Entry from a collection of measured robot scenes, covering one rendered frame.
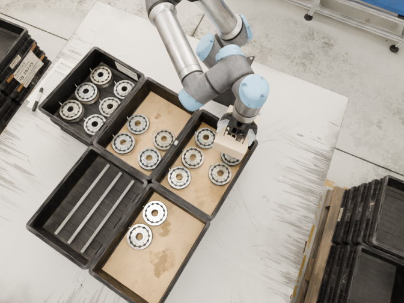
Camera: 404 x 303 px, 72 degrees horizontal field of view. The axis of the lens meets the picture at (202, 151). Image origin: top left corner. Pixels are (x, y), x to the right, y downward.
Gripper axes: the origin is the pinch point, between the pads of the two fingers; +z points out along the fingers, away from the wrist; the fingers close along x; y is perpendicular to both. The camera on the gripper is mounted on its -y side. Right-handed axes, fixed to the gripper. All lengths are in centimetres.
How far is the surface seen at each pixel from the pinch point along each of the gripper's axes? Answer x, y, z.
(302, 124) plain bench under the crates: 31, -36, 40
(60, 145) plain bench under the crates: -78, 26, 40
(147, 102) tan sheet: -45, -8, 27
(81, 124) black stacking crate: -68, 15, 27
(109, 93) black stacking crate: -64, -5, 27
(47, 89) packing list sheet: -101, 2, 40
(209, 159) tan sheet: -6.1, 6.3, 26.7
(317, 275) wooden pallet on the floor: 84, 30, 95
